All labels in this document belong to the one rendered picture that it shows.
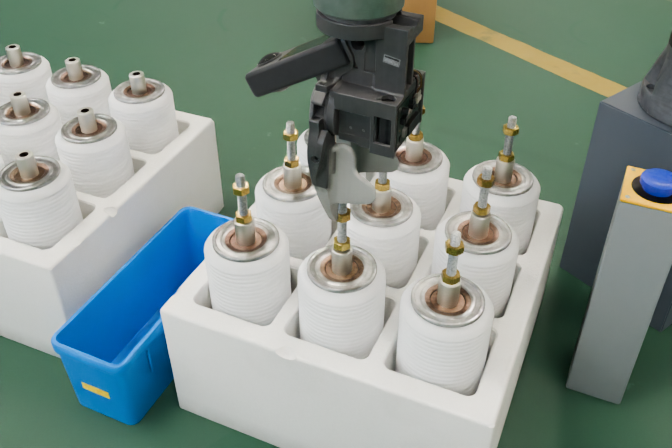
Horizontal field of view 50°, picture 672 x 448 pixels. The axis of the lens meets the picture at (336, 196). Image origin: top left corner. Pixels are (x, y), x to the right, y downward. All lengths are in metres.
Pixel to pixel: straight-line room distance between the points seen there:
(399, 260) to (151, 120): 0.45
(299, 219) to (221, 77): 0.87
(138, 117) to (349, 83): 0.54
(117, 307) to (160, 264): 0.10
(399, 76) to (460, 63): 1.18
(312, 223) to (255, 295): 0.13
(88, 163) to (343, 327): 0.45
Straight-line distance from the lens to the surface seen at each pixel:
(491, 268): 0.82
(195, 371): 0.91
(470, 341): 0.74
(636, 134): 1.03
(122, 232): 1.05
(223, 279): 0.81
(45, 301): 1.01
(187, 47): 1.87
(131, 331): 1.08
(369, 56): 0.62
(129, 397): 0.95
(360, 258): 0.80
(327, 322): 0.78
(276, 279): 0.82
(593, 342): 0.97
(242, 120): 1.54
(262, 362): 0.83
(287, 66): 0.65
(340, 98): 0.62
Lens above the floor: 0.78
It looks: 37 degrees down
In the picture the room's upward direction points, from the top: straight up
